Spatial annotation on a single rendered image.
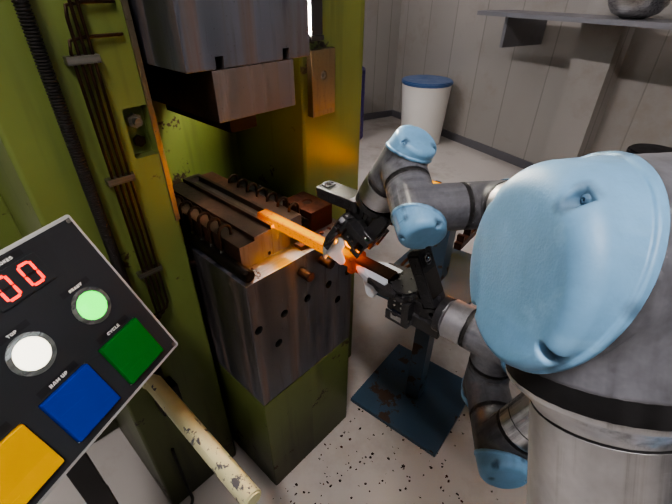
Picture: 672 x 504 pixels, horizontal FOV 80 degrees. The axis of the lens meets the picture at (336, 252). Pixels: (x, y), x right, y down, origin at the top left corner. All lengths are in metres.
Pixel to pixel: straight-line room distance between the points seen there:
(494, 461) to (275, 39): 0.84
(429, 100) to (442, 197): 3.92
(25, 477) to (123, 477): 1.18
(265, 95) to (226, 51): 0.12
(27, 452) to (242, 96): 0.66
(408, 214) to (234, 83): 0.45
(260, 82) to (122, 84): 0.26
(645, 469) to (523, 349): 0.09
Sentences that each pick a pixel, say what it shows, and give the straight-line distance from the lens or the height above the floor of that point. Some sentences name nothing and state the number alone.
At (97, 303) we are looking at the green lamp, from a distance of 0.71.
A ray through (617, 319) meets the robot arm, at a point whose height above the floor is 1.38.
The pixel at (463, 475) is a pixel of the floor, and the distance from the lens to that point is 1.74.
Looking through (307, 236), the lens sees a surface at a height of 1.01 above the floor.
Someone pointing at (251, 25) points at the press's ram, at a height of 1.43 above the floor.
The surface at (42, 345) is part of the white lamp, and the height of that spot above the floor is 1.09.
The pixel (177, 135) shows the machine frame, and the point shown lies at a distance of 1.36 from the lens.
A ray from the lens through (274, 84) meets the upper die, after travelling 0.91.
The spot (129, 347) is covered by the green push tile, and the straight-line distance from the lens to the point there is 0.72.
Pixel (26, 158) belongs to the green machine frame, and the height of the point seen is 1.25.
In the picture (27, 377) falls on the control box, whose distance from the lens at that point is 0.67.
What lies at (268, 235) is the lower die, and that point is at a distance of 1.01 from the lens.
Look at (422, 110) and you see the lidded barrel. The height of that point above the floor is 0.40.
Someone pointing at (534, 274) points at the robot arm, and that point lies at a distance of 0.23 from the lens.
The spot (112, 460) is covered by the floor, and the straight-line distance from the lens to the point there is 1.89.
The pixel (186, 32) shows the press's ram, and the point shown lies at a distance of 0.80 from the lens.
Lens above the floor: 1.50
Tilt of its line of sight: 34 degrees down
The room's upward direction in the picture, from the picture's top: straight up
